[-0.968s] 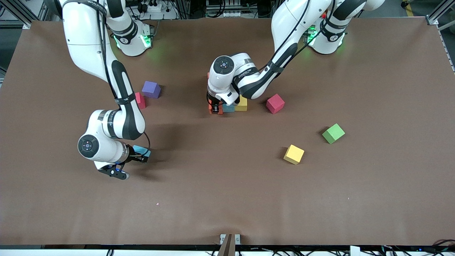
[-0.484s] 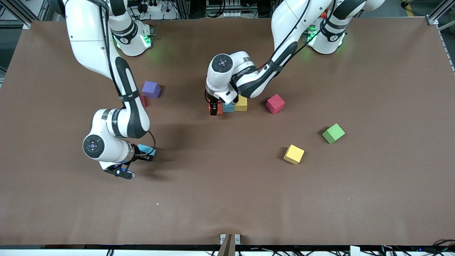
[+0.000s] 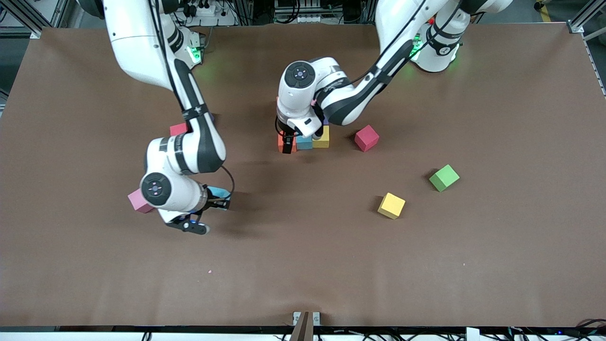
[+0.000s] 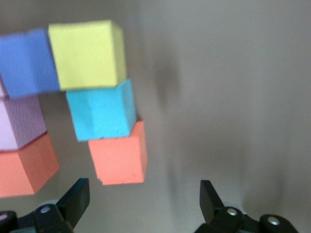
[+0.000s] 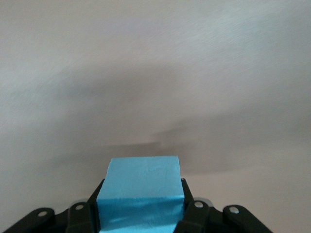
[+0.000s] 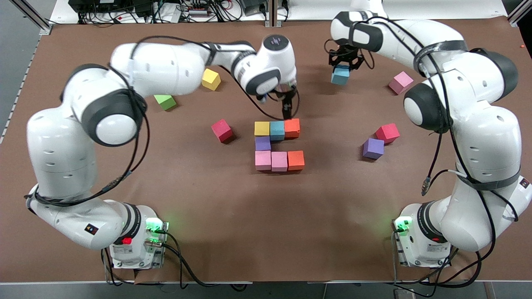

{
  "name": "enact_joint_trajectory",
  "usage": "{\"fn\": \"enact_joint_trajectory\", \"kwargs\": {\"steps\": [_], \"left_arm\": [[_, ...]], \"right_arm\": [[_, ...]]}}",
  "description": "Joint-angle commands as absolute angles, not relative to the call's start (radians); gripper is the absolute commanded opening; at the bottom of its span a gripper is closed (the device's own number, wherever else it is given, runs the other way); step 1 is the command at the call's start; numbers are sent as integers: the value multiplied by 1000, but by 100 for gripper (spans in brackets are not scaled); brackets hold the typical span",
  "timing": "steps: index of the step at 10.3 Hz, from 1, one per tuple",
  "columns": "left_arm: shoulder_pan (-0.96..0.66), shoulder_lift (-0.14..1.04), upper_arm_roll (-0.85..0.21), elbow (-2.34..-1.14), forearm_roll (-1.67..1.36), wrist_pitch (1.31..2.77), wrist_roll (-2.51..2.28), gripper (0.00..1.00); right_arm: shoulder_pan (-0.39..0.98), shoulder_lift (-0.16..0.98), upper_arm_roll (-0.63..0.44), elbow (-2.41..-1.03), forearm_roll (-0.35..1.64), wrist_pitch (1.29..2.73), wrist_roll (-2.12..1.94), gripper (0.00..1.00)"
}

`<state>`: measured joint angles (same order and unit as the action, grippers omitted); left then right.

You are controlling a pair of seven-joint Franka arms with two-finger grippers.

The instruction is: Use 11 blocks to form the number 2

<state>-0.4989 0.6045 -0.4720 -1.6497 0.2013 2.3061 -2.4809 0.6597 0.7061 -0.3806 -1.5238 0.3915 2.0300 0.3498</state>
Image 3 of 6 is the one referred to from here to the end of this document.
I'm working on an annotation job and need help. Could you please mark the brown table cover sheet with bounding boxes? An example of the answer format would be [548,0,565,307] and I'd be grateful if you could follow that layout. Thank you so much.
[0,23,606,328]

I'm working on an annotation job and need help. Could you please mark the pink foam cube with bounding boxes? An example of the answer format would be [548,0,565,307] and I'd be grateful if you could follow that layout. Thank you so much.
[127,188,155,214]

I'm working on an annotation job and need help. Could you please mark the bracket with brown post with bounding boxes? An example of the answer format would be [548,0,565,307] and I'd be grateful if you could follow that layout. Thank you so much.
[293,311,321,341]

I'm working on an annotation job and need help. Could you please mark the green foam cube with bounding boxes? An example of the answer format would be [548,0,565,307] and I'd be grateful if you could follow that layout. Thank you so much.
[429,164,460,192]

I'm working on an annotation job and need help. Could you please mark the magenta red foam cube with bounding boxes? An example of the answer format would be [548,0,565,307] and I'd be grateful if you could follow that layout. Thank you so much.
[354,125,380,153]

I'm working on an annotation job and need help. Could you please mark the yellow foam cube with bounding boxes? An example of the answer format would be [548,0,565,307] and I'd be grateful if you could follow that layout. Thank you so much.
[312,125,330,148]
[377,192,406,220]

